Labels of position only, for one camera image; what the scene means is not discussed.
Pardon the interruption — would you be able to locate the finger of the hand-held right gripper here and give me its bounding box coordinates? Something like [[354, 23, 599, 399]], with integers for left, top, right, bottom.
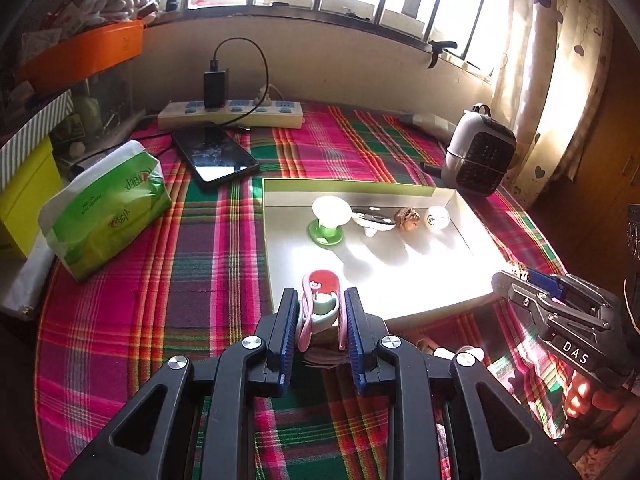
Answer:
[[528, 268, 624, 317], [491, 270, 604, 342]]

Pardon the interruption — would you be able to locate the glass tank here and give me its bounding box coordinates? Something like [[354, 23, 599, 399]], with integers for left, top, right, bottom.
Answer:
[[70, 57, 148, 133]]

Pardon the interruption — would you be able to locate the white grey tube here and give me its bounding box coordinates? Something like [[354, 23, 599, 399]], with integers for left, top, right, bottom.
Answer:
[[399, 112, 458, 137]]

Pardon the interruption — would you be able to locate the yellow box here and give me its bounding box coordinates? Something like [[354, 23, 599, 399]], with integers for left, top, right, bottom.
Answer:
[[0, 137, 63, 261]]

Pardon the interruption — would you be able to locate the heart print curtain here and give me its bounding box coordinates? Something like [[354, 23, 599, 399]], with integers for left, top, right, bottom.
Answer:
[[492, 0, 616, 211]]

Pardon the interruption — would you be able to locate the black charger cable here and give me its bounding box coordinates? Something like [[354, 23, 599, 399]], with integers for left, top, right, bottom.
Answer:
[[210, 37, 271, 133]]

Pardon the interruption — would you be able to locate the black charger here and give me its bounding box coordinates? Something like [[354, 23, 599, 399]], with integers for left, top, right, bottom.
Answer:
[[203, 67, 230, 109]]

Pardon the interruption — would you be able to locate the black smartphone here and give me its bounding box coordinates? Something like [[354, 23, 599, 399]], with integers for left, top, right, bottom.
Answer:
[[171, 125, 260, 190]]

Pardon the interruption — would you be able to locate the green tissue pack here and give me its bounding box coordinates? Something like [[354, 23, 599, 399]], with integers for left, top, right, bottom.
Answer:
[[39, 140, 173, 281]]

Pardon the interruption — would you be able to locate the person's right hand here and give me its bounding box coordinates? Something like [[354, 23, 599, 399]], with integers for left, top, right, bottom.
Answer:
[[565, 382, 634, 444]]

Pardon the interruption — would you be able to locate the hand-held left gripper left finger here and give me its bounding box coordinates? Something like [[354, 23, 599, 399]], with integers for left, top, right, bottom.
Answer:
[[60, 287, 301, 480]]

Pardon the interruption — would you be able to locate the plaid tablecloth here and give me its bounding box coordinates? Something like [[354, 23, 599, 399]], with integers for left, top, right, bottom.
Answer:
[[37, 100, 576, 480]]

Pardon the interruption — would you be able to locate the white side board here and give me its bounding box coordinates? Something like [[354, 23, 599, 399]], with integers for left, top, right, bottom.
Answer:
[[0, 232, 56, 322]]

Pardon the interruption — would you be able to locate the white power strip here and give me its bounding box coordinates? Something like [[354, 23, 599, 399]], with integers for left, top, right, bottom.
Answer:
[[157, 100, 305, 130]]

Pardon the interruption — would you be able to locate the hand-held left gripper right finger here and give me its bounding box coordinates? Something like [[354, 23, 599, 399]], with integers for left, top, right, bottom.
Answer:
[[344, 287, 581, 480]]

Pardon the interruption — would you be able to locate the black window hook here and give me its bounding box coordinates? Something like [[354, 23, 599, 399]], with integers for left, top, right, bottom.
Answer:
[[427, 40, 457, 68]]

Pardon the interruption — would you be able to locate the small white heater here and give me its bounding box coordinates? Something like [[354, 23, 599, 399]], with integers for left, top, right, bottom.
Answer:
[[441, 103, 517, 198]]

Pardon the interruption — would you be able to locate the orange tray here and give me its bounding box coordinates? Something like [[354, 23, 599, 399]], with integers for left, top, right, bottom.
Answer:
[[15, 19, 147, 90]]

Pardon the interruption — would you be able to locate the striped box lid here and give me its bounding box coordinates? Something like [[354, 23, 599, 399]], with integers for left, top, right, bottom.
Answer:
[[0, 90, 74, 181]]

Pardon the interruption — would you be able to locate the green white cardboard box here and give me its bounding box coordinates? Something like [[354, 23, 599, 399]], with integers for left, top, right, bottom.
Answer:
[[262, 177, 513, 326]]

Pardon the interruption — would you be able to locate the brown walnut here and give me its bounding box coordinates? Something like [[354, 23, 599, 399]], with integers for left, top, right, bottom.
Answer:
[[506, 261, 532, 285], [395, 207, 422, 233]]

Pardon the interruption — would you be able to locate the green white suction stand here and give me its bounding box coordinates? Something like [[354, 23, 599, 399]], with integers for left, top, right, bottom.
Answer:
[[307, 196, 351, 247]]

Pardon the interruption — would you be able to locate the wooden wardrobe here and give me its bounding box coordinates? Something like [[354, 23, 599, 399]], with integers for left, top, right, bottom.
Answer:
[[530, 5, 640, 281]]

